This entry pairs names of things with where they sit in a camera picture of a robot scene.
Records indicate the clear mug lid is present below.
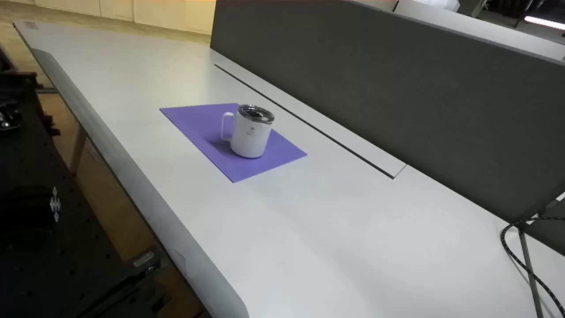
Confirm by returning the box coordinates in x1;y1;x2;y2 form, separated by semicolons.
238;104;275;124

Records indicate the purple mat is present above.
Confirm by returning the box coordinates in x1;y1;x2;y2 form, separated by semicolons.
159;103;308;183

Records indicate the row of beige cabinets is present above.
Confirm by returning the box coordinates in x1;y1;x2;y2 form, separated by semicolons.
9;0;217;35

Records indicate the white thermo mug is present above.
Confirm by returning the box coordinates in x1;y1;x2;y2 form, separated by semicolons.
221;104;275;159

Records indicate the black braided cable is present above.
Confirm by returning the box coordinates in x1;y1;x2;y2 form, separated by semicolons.
500;216;565;316

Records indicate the grey desk divider panel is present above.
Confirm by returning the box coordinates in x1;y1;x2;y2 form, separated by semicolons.
210;0;565;223

